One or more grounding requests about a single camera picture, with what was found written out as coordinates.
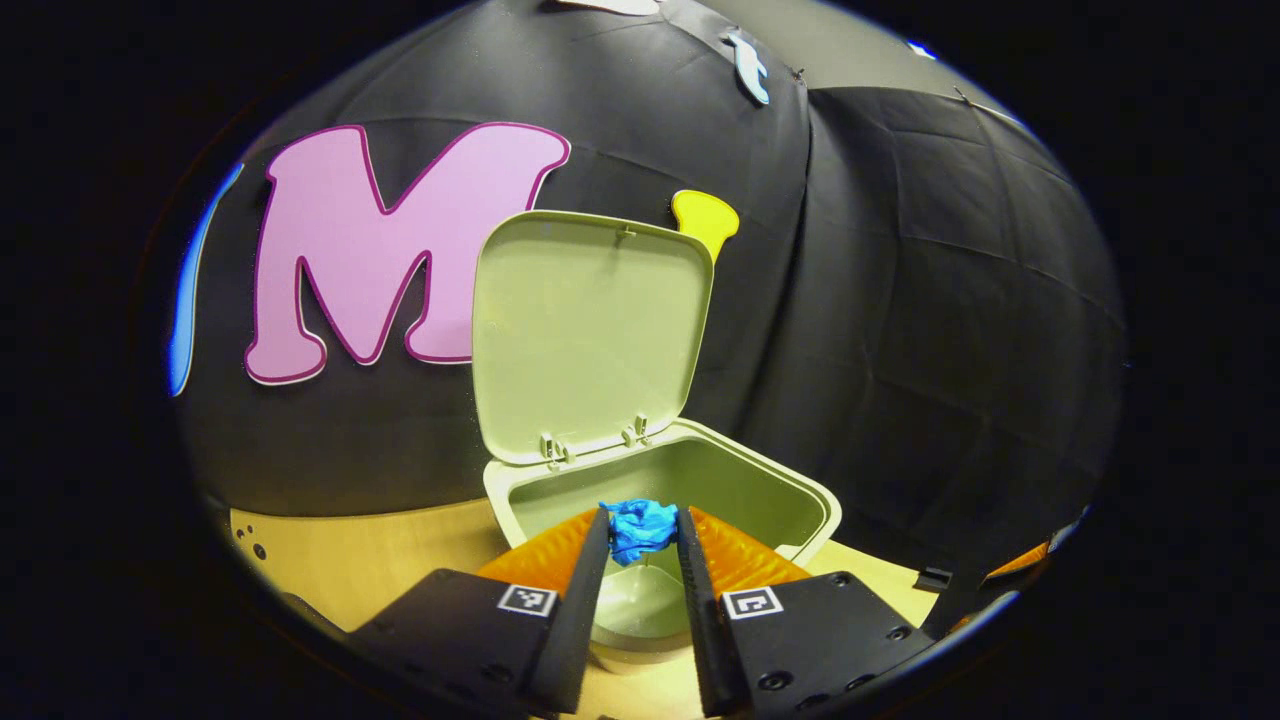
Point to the light green desktop garbage bin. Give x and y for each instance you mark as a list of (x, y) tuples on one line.
[(590, 330)]

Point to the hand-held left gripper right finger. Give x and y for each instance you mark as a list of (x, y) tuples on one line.
[(705, 630)]

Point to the wooden desktop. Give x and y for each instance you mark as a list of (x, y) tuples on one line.
[(380, 560)]

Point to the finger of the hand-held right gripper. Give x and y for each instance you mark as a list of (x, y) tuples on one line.
[(1020, 562)]

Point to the blue paper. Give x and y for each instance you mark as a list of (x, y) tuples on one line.
[(640, 525)]

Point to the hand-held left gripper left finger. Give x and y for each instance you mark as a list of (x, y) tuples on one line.
[(580, 620)]

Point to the black backdrop cloth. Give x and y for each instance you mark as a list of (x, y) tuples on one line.
[(900, 300)]

